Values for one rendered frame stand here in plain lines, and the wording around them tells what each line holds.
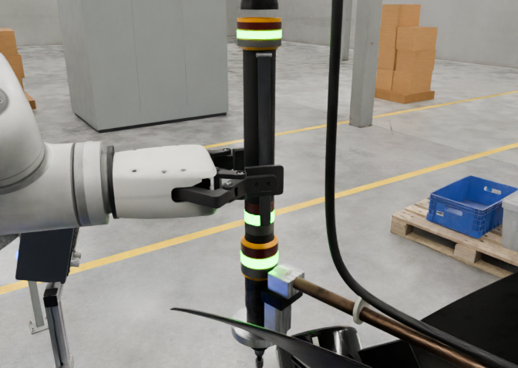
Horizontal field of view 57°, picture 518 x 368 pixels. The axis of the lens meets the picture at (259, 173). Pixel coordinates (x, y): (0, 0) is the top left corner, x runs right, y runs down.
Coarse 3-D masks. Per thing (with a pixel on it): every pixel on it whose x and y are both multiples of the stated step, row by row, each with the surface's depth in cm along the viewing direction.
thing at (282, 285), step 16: (272, 272) 53; (272, 288) 53; (288, 288) 51; (272, 304) 53; (288, 304) 53; (240, 320) 59; (272, 320) 54; (288, 320) 56; (240, 336) 56; (256, 336) 56
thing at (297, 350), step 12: (192, 312) 38; (204, 312) 38; (228, 324) 42; (240, 324) 36; (252, 324) 36; (264, 336) 40; (276, 336) 36; (288, 336) 35; (288, 348) 41; (300, 348) 37; (312, 348) 34; (324, 348) 34; (312, 360) 42; (324, 360) 37; (336, 360) 35; (348, 360) 33
